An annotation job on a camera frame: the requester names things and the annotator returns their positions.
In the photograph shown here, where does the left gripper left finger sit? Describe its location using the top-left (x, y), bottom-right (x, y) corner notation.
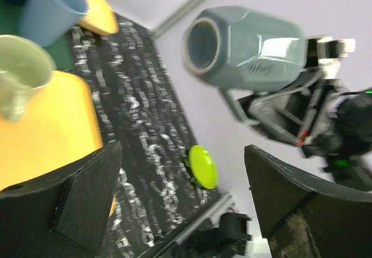
top-left (1, 141), bottom-right (121, 258)

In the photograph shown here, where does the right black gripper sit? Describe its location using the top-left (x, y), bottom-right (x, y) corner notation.
top-left (219, 67), bottom-right (344, 156)

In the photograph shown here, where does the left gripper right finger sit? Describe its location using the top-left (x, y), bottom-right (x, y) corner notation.
top-left (244, 145), bottom-right (371, 258)

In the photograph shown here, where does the grey faceted mug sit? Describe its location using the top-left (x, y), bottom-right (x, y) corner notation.
top-left (182, 6), bottom-right (307, 92)

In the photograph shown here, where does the sage green mug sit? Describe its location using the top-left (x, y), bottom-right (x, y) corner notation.
top-left (1, 34), bottom-right (56, 121)

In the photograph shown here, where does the lime green plate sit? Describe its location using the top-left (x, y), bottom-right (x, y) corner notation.
top-left (187, 145), bottom-right (218, 189)

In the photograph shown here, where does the orange plastic tray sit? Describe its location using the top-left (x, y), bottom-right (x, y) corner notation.
top-left (0, 69), bottom-right (117, 221)

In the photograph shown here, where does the yellow square bowl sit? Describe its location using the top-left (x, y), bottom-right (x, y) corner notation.
top-left (78, 0), bottom-right (119, 36)

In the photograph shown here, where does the dark green mat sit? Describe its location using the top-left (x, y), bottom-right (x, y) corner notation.
top-left (1, 2), bottom-right (76, 71)

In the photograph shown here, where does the light blue plastic cup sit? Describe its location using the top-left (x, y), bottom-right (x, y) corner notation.
top-left (19, 0), bottom-right (88, 47)

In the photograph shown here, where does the right aluminium frame post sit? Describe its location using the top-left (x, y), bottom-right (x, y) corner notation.
top-left (151, 0), bottom-right (205, 39)

